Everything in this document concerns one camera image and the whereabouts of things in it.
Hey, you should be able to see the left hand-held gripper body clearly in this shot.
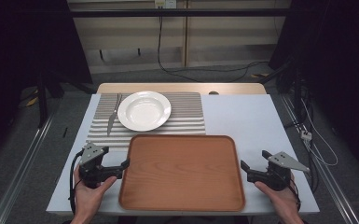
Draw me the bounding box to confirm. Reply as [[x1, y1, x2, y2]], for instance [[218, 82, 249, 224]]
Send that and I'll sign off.
[[78, 142, 110, 189]]

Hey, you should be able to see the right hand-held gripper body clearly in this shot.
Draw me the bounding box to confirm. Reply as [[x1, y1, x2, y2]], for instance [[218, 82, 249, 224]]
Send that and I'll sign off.
[[255, 150, 311, 192]]

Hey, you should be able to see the person's right hand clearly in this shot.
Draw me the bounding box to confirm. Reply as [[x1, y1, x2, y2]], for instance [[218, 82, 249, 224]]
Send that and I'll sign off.
[[254, 178, 305, 224]]

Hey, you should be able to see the person's left hand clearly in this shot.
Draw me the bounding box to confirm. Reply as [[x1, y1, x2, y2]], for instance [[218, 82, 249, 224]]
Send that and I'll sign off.
[[72, 173, 118, 219]]

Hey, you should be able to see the silver metal fork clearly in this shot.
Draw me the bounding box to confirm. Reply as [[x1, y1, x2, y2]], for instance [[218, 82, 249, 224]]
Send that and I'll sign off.
[[106, 92, 124, 137]]

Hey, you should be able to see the white deep plate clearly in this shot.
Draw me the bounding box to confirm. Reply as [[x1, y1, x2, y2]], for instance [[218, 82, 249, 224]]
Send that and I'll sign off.
[[117, 91, 173, 133]]

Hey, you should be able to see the brown wooden tray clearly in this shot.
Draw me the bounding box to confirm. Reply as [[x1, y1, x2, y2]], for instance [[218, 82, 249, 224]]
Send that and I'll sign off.
[[117, 133, 246, 213]]

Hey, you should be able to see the black metal stand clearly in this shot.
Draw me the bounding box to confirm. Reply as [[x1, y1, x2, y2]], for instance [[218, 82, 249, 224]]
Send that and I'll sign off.
[[35, 66, 96, 129]]

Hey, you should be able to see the grey striped placemat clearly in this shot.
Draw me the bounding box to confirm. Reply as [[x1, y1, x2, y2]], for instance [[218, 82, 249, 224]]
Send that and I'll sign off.
[[85, 91, 207, 152]]

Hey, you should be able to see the black curtain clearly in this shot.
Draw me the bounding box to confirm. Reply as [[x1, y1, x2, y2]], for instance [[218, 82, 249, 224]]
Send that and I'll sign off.
[[268, 0, 359, 178], [0, 0, 93, 94]]

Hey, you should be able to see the black horizontal bar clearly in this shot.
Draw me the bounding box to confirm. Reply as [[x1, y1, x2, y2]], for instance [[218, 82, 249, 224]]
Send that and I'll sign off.
[[69, 7, 293, 19]]

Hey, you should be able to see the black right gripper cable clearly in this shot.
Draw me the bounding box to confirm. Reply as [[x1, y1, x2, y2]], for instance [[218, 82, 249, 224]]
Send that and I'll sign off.
[[287, 177, 302, 213]]

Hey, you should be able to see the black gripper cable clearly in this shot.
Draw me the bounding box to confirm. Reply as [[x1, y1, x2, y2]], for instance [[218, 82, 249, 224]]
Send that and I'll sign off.
[[68, 150, 85, 216], [287, 177, 302, 213]]

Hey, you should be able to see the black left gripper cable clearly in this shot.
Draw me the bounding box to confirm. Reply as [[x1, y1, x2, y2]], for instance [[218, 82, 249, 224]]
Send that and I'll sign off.
[[68, 150, 85, 216]]

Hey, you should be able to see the aluminium floor rail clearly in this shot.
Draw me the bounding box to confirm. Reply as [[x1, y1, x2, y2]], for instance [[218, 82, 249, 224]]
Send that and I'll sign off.
[[0, 114, 55, 224], [279, 92, 359, 224]]

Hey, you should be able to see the white cable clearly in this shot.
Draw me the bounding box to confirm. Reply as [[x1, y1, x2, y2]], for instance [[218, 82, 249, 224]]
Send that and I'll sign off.
[[300, 98, 339, 167]]

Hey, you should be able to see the bundle of black cables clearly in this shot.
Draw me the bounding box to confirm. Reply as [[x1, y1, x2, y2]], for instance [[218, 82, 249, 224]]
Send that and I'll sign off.
[[274, 69, 321, 194]]

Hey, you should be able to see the long black wall cable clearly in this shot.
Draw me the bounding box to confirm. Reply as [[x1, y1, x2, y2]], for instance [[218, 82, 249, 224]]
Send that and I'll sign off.
[[157, 15, 269, 84]]

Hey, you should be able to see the white wall socket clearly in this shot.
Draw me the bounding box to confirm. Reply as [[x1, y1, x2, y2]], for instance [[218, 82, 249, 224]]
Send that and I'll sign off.
[[154, 0, 178, 9]]

